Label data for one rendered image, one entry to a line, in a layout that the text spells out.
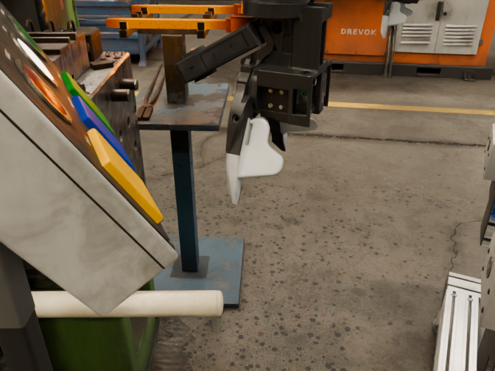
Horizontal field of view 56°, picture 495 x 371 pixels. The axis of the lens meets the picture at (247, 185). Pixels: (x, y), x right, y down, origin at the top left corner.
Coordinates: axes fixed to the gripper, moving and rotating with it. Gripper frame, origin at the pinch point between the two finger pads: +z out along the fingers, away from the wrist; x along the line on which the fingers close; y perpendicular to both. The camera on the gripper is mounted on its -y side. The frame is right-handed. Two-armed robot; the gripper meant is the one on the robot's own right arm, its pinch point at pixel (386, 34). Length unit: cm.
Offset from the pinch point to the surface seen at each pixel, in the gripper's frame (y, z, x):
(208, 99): -52, 24, -7
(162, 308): -18, 31, -87
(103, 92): -46, 4, -63
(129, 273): -1, -2, -113
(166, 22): -54, -3, -24
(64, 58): -50, -3, -67
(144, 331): -49, 78, -58
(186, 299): -15, 29, -85
